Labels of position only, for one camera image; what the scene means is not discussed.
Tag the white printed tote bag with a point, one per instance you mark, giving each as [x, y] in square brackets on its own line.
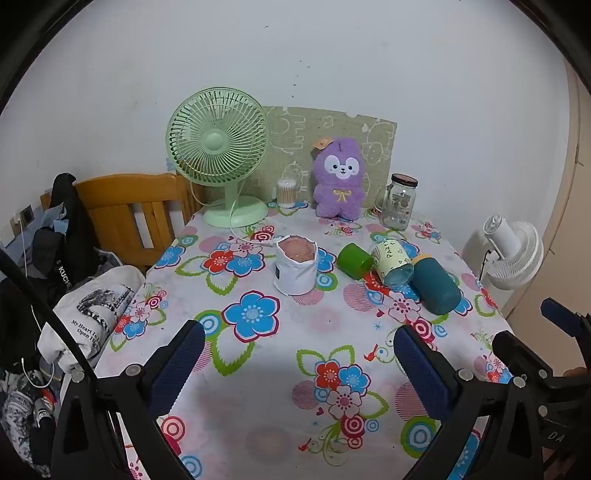
[92, 300]

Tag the cotton swab container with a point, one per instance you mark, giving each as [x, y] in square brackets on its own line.
[287, 191]

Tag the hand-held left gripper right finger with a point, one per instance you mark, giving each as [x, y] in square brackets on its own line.
[425, 369]

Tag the white paper bag cup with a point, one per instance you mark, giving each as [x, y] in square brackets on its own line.
[293, 277]

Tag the green patterned foam mat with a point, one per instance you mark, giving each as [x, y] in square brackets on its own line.
[286, 134]

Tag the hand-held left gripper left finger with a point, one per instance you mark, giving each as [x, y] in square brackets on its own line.
[178, 364]

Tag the floral tablecloth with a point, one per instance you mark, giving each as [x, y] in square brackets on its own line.
[286, 332]

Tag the patterned cup with teal rim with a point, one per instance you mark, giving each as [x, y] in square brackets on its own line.
[390, 261]

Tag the dark cloth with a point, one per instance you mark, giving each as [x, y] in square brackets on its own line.
[14, 323]

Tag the glass jar with lid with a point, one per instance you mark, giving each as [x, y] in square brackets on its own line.
[398, 207]

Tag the patterned cloth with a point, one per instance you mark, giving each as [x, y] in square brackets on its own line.
[18, 406]

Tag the blue garment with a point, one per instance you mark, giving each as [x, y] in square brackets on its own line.
[23, 249]

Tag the purple plush toy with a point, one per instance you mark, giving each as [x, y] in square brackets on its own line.
[339, 194]

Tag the green cup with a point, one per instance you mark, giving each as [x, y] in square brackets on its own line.
[353, 261]

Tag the black jacket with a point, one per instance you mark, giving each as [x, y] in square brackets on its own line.
[69, 240]

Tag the green desk fan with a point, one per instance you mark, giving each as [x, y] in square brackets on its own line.
[214, 141]

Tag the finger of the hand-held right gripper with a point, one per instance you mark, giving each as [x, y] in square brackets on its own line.
[517, 353]
[561, 316]

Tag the dark teal cup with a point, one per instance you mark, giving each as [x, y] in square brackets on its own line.
[436, 290]

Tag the white circulator fan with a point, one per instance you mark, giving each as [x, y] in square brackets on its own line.
[517, 258]

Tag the wooden chair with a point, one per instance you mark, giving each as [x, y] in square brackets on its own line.
[115, 194]

